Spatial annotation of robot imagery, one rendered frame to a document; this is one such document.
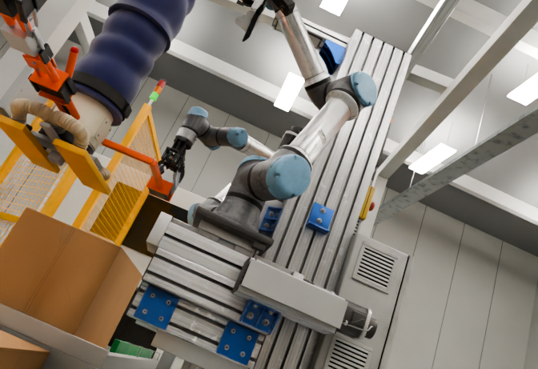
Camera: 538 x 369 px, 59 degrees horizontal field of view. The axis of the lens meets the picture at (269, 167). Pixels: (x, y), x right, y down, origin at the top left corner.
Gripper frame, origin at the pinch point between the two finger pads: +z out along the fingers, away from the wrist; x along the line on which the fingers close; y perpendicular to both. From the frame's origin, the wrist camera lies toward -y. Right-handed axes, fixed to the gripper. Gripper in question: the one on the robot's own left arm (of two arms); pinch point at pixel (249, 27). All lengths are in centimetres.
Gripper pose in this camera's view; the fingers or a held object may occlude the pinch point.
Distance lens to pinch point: 138.1
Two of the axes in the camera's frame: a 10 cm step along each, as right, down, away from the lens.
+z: -3.6, 8.4, -4.0
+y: -9.1, -4.2, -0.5
